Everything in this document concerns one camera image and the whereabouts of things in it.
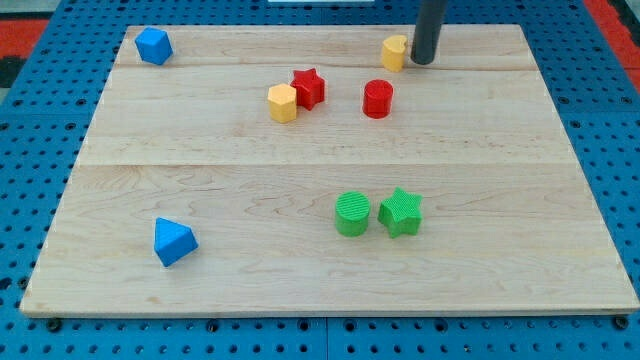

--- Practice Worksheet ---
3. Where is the red star block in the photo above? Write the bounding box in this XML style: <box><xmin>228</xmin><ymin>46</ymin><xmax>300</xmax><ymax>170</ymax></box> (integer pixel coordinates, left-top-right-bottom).
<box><xmin>290</xmin><ymin>68</ymin><xmax>326</xmax><ymax>111</ymax></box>

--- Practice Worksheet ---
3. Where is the blue triangle block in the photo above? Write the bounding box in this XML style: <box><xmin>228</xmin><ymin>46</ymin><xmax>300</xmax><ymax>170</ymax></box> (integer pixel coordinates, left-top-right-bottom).
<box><xmin>154</xmin><ymin>218</ymin><xmax>199</xmax><ymax>267</ymax></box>

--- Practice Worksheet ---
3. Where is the yellow hexagon block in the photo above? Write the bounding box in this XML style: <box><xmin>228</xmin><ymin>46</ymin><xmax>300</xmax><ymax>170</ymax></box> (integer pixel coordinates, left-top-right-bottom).
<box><xmin>267</xmin><ymin>83</ymin><xmax>297</xmax><ymax>123</ymax></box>

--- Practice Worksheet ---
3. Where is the green cylinder block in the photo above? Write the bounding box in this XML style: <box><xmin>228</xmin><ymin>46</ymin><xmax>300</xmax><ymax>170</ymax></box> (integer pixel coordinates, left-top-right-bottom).
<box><xmin>335</xmin><ymin>191</ymin><xmax>371</xmax><ymax>237</ymax></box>

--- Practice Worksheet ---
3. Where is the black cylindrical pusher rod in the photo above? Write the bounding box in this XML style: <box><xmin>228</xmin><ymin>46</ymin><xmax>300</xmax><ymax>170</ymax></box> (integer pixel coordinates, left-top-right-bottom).
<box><xmin>411</xmin><ymin>0</ymin><xmax>447</xmax><ymax>65</ymax></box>

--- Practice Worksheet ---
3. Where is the wooden board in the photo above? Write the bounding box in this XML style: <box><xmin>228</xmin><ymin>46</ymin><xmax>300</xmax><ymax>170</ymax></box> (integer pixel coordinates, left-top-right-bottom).
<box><xmin>20</xmin><ymin>25</ymin><xmax>639</xmax><ymax>319</ymax></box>

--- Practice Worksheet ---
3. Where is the blue cube block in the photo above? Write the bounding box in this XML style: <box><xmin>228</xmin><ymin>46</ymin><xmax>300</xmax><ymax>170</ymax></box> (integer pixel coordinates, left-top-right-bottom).
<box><xmin>135</xmin><ymin>27</ymin><xmax>173</xmax><ymax>66</ymax></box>

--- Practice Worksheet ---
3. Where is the red cylinder block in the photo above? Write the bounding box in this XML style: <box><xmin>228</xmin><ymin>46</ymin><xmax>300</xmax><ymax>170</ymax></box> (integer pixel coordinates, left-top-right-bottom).
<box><xmin>362</xmin><ymin>79</ymin><xmax>394</xmax><ymax>119</ymax></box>

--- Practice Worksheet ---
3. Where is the yellow heart block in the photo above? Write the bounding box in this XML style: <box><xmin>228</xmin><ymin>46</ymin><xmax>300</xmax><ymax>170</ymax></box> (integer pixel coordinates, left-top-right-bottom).
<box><xmin>381</xmin><ymin>35</ymin><xmax>408</xmax><ymax>72</ymax></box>

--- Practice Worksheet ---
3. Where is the green star block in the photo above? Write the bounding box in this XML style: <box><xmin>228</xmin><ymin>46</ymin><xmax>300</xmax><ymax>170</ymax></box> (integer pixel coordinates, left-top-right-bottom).
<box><xmin>377</xmin><ymin>187</ymin><xmax>423</xmax><ymax>238</ymax></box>

